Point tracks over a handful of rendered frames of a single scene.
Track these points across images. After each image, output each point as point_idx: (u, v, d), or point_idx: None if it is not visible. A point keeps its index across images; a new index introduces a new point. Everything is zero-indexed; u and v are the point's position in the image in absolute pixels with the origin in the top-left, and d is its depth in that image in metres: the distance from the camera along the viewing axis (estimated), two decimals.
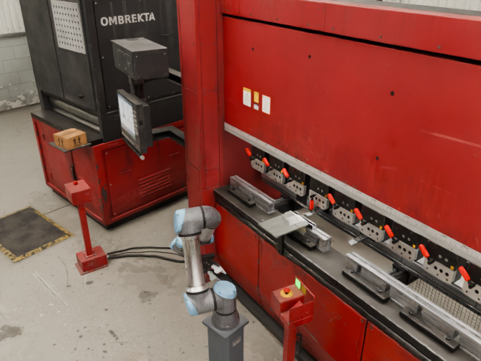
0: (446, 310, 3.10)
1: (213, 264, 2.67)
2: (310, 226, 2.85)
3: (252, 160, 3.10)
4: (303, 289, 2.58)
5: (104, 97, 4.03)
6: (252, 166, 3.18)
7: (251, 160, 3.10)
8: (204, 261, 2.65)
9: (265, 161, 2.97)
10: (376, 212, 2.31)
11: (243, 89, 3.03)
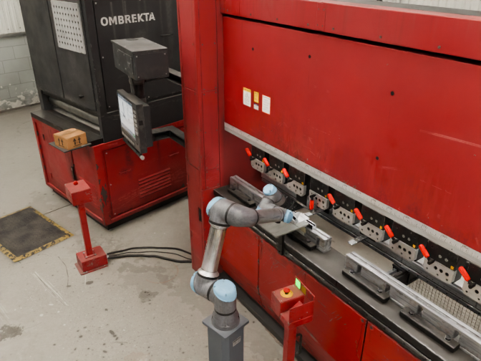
0: (446, 310, 3.10)
1: None
2: (310, 226, 2.85)
3: (252, 160, 3.10)
4: (303, 289, 2.58)
5: (104, 97, 4.03)
6: (252, 166, 3.18)
7: (251, 160, 3.10)
8: None
9: (265, 161, 2.97)
10: (376, 212, 2.31)
11: (243, 89, 3.03)
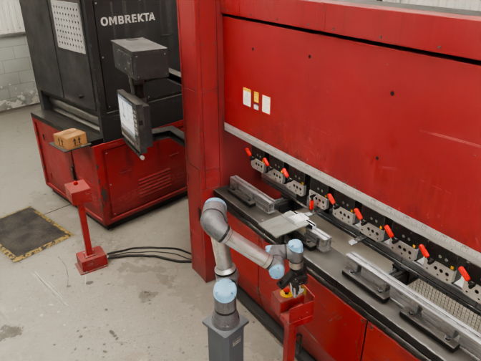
0: (446, 310, 3.10)
1: None
2: (310, 226, 2.85)
3: (252, 160, 3.10)
4: (303, 289, 2.58)
5: (104, 97, 4.03)
6: (252, 166, 3.18)
7: (251, 160, 3.10)
8: None
9: (265, 161, 2.97)
10: (376, 212, 2.31)
11: (243, 89, 3.03)
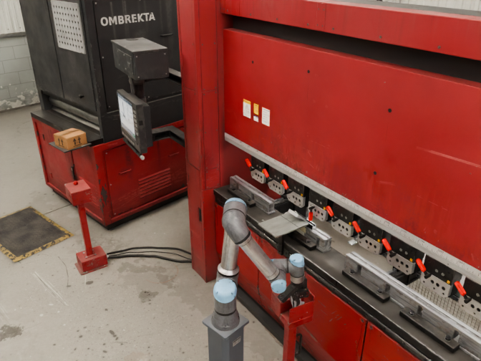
0: (446, 310, 3.10)
1: None
2: (310, 226, 2.85)
3: (252, 170, 3.14)
4: None
5: (104, 97, 4.03)
6: (252, 176, 3.21)
7: (251, 170, 3.13)
8: None
9: (265, 172, 3.01)
10: (374, 225, 2.35)
11: (243, 101, 3.07)
